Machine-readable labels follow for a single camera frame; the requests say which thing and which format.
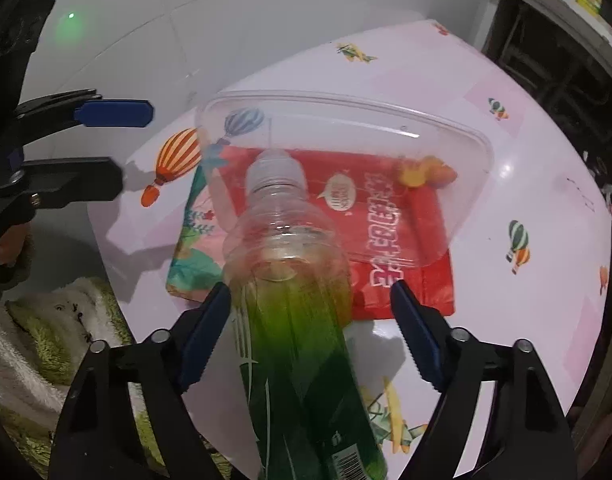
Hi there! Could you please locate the person's left hand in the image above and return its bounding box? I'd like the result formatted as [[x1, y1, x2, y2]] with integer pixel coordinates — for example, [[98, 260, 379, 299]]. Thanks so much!
[[0, 222, 29, 267]]

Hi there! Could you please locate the dark metal shelf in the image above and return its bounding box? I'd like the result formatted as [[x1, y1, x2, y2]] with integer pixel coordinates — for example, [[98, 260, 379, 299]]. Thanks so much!
[[488, 0, 612, 61]]

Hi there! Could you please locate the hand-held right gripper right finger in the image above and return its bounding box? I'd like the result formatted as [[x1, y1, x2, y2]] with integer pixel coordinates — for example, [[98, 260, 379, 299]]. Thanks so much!
[[390, 280, 579, 480]]

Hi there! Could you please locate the green plastic bottle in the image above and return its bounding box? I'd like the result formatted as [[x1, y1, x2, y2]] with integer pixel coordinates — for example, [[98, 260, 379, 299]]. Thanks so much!
[[221, 150, 389, 480]]

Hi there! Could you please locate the clear plastic food container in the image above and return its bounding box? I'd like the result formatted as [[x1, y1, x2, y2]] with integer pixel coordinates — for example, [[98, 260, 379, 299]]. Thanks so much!
[[195, 90, 494, 271]]

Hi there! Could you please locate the red snack bag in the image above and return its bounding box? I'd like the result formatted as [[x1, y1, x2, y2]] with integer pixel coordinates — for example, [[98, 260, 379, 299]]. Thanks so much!
[[213, 145, 458, 322]]

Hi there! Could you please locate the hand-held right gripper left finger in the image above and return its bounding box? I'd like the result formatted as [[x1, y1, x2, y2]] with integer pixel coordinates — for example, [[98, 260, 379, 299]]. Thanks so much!
[[46, 282, 233, 480]]

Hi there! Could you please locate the colourful illustrated packet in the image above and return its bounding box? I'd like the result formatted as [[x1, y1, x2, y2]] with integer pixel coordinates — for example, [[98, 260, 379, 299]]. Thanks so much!
[[165, 160, 227, 303]]

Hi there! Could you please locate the fluffy green white garment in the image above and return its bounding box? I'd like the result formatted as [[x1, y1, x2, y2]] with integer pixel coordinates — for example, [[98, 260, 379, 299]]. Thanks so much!
[[0, 275, 232, 480]]

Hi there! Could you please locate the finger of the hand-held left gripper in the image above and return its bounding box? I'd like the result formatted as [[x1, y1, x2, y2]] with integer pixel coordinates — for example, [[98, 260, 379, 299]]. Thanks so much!
[[11, 157, 124, 210], [15, 89, 154, 133]]

